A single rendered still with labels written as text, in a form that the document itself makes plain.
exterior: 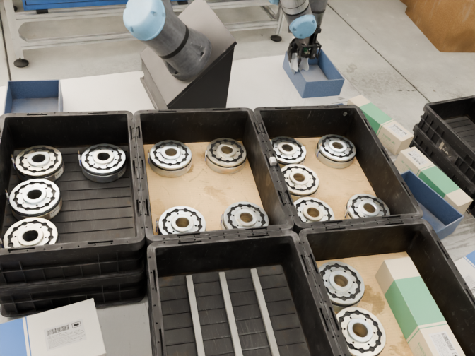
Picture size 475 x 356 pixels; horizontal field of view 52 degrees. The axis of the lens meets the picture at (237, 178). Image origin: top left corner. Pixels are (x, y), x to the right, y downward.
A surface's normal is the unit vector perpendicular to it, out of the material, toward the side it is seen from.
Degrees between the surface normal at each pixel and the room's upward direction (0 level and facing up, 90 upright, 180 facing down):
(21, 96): 90
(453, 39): 91
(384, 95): 0
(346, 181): 0
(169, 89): 44
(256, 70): 0
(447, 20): 90
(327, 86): 90
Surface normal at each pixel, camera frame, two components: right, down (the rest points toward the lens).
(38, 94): 0.24, 0.71
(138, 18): -0.50, -0.25
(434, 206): -0.82, 0.33
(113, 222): 0.13, -0.69
